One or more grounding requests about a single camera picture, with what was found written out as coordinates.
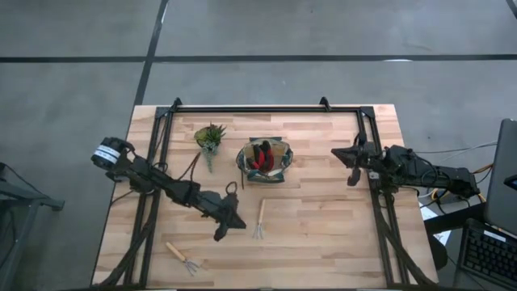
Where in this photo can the black aluminium table frame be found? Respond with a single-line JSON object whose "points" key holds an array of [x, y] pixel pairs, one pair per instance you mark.
{"points": [[262, 109]]}

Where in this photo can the grey laptop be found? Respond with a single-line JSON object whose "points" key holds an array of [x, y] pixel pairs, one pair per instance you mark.
{"points": [[503, 182]]}

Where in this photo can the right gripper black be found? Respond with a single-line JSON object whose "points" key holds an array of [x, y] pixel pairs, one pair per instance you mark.
{"points": [[369, 161]]}

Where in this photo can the black red gardening glove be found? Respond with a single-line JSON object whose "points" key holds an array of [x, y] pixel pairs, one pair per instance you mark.
{"points": [[267, 159]]}

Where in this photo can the potted succulent plant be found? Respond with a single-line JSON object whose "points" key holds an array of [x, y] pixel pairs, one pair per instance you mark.
{"points": [[211, 137]]}

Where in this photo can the black keyboard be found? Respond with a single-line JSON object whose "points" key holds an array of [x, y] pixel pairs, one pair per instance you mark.
{"points": [[488, 254]]}

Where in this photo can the white paper sheet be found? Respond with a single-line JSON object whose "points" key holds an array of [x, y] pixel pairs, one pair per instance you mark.
{"points": [[427, 212]]}

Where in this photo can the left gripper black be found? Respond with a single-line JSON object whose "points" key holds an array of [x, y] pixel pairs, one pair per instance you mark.
{"points": [[222, 214]]}

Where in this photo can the grey metal stand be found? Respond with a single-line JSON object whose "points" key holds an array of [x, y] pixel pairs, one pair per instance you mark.
{"points": [[24, 198]]}

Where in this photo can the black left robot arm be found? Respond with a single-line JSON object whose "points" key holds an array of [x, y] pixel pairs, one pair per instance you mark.
{"points": [[161, 182]]}

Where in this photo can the beige green gardening bag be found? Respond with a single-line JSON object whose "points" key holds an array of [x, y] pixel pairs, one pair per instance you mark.
{"points": [[284, 161]]}

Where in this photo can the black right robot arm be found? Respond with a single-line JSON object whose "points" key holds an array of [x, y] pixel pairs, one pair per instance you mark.
{"points": [[436, 171]]}

